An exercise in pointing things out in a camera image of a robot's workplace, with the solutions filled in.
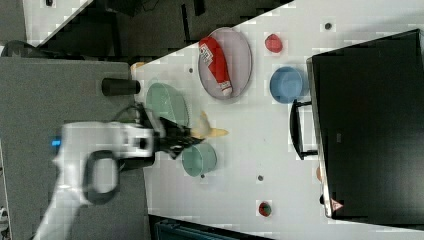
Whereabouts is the grey round plate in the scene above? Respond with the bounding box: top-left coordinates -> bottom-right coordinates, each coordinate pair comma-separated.
198,27 -> 252,100

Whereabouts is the plush peeled banana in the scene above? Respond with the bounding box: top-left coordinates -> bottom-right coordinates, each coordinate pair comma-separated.
190,111 -> 229,139

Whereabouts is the black cylinder post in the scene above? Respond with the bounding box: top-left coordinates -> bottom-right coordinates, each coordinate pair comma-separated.
101,78 -> 141,96

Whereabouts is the green cup with handle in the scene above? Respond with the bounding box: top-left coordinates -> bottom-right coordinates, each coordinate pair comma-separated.
182,143 -> 217,177

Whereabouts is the toaster oven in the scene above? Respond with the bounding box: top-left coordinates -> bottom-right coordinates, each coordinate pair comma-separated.
290,29 -> 424,229

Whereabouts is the orange plush ball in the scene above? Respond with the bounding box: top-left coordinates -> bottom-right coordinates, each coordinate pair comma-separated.
316,167 -> 322,182

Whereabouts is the plush strawberry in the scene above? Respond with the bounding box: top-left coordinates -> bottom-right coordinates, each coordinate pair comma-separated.
265,34 -> 283,53

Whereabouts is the blue bowl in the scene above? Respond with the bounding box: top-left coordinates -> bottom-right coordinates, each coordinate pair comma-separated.
269,66 -> 309,104

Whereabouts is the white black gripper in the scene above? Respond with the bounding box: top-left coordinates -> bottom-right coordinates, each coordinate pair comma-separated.
131,106 -> 202,159

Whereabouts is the blue metal frame rail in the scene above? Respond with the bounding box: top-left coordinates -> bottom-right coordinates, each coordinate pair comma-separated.
154,218 -> 278,240

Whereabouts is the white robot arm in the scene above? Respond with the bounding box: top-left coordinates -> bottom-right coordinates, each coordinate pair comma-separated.
33,103 -> 204,240

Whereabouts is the red plush ketchup bottle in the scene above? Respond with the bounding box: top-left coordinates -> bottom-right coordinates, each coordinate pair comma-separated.
199,36 -> 233,96

